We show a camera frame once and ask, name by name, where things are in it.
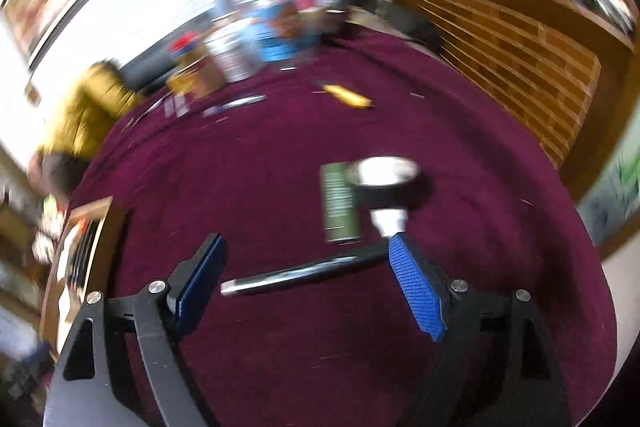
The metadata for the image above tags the white plastic jar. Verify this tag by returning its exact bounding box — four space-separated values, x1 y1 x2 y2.
206 21 262 84

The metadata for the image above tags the clear jar blue label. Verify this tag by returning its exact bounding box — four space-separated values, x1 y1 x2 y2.
244 0 322 64

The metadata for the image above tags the pen refill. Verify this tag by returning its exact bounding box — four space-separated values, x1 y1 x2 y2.
201 94 267 116

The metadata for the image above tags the green lighter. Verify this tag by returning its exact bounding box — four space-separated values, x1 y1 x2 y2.
319 161 362 244

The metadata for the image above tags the black art marker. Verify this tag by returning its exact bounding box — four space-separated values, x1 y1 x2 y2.
220 243 397 298

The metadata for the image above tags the black tape roll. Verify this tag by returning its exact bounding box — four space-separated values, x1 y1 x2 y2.
349 155 424 208

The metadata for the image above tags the yellow cloth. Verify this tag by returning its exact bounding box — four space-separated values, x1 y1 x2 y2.
36 61 147 158

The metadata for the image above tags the white paper piece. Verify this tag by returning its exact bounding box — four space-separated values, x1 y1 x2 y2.
369 204 410 239

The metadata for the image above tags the yellow pen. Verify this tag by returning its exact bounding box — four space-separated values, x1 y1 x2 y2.
314 82 377 110

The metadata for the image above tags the orange container with sticks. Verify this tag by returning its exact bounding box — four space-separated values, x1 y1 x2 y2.
166 36 224 102

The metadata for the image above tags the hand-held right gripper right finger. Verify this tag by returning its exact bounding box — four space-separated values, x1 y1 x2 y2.
386 231 574 427

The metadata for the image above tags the wooden counter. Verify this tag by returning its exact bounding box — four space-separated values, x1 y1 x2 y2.
389 0 637 170

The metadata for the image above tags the maroon tablecloth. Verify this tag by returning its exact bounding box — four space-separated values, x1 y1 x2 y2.
60 27 618 427

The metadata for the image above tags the bamboo wall picture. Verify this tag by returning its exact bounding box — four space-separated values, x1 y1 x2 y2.
574 126 640 250

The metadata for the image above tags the cardboard box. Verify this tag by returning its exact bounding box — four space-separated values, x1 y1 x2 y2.
39 196 127 360

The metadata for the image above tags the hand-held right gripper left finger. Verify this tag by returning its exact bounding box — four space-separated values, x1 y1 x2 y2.
44 233 229 427

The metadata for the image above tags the black sofa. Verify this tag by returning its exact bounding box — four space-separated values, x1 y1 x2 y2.
119 51 177 94

